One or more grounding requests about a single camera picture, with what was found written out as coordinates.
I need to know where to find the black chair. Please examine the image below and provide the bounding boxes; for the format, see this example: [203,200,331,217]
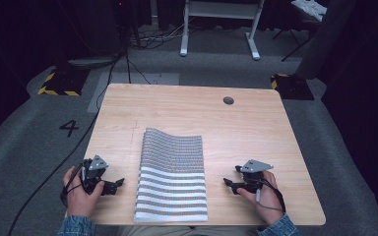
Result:
[272,0,330,63]

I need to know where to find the bundle of floor cables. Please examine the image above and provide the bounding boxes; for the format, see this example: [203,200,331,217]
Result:
[127,17,198,51]

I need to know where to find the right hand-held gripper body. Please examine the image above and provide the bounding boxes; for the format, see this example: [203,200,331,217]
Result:
[234,158,275,195]

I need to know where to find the white desk frame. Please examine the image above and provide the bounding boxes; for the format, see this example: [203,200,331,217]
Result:
[179,0,266,61]

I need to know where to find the person's left hand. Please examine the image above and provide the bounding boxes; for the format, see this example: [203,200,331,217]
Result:
[62,165,105,218]

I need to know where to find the left hand-held gripper cable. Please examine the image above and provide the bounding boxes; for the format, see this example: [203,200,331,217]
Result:
[60,162,87,207]

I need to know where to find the hand-held gripper cable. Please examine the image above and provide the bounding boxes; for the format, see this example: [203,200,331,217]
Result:
[255,178,286,214]
[60,162,87,207]

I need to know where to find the long black floor cable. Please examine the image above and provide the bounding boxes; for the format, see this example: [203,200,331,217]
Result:
[7,48,126,236]

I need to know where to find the right hand-held gripper cable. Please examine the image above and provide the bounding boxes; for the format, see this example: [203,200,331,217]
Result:
[255,178,286,214]

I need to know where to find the person's right hand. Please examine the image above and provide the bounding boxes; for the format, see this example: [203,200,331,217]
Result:
[236,170,285,227]

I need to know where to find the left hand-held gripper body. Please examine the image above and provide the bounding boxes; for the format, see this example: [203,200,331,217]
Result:
[80,154,110,195]

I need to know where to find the black yellow striped stand base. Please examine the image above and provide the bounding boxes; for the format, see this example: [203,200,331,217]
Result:
[270,73,316,101]
[37,66,92,98]

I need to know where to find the grey curtain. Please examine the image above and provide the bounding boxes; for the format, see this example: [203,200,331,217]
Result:
[295,0,357,81]

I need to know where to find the grey white striped cloth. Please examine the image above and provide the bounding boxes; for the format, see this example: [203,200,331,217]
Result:
[133,127,210,223]

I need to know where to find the white cloth with print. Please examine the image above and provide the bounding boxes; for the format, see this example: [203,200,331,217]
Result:
[290,0,328,23]

